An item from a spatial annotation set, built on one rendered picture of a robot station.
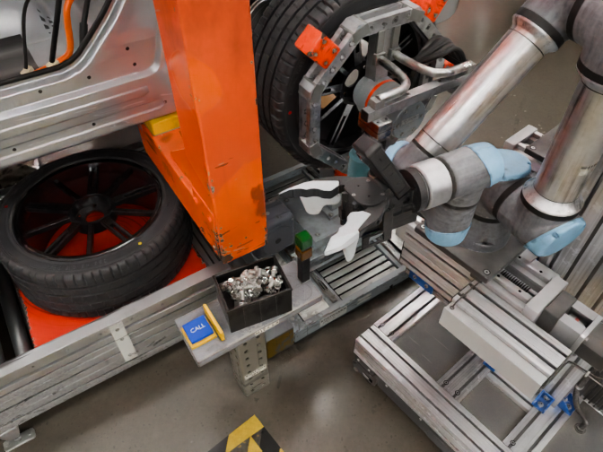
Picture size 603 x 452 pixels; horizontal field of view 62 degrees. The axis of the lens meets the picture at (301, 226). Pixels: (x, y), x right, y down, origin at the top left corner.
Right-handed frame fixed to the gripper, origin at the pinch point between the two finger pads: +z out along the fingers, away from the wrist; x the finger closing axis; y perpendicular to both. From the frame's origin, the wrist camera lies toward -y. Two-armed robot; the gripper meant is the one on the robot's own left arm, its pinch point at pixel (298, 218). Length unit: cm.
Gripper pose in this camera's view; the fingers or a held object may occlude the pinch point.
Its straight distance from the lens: 71.7
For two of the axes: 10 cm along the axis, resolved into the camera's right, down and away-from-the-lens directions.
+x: -4.3, -5.6, 7.1
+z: -9.0, 3.2, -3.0
